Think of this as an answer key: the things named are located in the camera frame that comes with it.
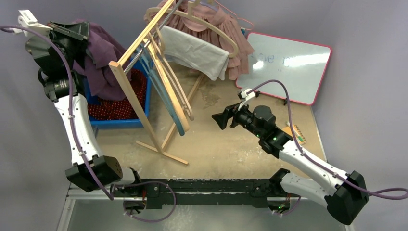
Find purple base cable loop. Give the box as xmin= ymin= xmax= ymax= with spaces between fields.
xmin=111 ymin=181 xmax=177 ymax=224

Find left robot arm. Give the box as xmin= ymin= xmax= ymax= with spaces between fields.
xmin=25 ymin=20 xmax=143 ymax=197

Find blue-grey plastic hanger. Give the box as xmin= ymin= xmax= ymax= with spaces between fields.
xmin=139 ymin=48 xmax=190 ymax=136

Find green white marker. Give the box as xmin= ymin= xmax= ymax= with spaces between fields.
xmin=286 ymin=121 xmax=305 ymax=142

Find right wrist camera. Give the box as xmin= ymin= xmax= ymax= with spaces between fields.
xmin=238 ymin=88 xmax=256 ymax=111

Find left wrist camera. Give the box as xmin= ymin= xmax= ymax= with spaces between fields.
xmin=18 ymin=10 xmax=52 ymax=38

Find purple shirt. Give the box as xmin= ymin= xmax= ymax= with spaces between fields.
xmin=73 ymin=22 xmax=126 ymax=101

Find whiteboard with pink frame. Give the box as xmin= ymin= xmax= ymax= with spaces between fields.
xmin=235 ymin=32 xmax=332 ymax=105

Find grey white t-shirt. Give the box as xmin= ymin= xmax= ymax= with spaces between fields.
xmin=160 ymin=26 xmax=230 ymax=81

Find wooden clothes rack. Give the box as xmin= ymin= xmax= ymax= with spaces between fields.
xmin=108 ymin=0 xmax=206 ymax=166

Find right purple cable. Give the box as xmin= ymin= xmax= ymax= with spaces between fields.
xmin=247 ymin=79 xmax=408 ymax=201

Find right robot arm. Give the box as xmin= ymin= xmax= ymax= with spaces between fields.
xmin=211 ymin=104 xmax=369 ymax=225

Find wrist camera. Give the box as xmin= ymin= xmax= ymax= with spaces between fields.
xmin=238 ymin=88 xmax=256 ymax=111
xmin=18 ymin=10 xmax=52 ymax=38

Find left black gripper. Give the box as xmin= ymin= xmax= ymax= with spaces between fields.
xmin=45 ymin=22 xmax=89 ymax=71

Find red polka dot skirt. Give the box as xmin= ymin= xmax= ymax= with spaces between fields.
xmin=88 ymin=70 xmax=146 ymax=120

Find pink garment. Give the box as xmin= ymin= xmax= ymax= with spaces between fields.
xmin=143 ymin=0 xmax=255 ymax=81

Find orange card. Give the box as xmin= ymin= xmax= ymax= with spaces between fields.
xmin=282 ymin=123 xmax=306 ymax=145

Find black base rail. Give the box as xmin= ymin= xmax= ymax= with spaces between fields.
xmin=65 ymin=177 xmax=319 ymax=211

